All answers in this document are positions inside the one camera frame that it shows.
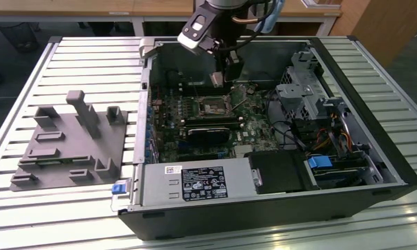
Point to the silver disk bay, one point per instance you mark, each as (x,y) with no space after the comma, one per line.
(367,172)

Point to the green motherboard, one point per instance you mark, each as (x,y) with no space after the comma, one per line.
(257,130)

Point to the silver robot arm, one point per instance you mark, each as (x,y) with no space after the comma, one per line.
(225,2)

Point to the silver CPU plate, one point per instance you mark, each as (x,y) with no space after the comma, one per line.
(217,79)

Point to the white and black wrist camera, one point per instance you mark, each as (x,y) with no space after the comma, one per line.
(194,34)

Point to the black CPU socket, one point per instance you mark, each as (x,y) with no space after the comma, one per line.
(211,106)

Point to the black open PC case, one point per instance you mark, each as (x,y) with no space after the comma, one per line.
(229,221)

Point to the wooden desk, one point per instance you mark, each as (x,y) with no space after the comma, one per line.
(89,7)

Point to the blue disk carrier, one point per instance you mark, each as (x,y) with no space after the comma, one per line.
(319,162)

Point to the black power supply label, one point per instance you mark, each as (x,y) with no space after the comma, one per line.
(205,185)

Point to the silver chipset heatsink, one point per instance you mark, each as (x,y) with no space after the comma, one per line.
(243,151)

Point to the grey power supply unit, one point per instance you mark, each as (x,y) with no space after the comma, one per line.
(159,182)

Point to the white barcode sticker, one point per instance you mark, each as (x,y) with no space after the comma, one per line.
(173,169)

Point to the black expansion slot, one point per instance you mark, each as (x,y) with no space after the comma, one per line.
(194,157)

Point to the black graphics card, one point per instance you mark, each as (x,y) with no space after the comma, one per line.
(207,136)

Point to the black RAM slot bank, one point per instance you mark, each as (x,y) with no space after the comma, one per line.
(201,90)

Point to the wooden cabinet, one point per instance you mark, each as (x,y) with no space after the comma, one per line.
(385,26)

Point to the blue case latch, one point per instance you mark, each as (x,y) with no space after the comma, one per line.
(118,188)

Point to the silver metal drive cage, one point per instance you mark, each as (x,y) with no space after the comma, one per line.
(298,104)

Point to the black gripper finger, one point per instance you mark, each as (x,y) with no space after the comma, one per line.
(234,71)

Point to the grey parts rack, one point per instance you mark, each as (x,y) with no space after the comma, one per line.
(71,145)

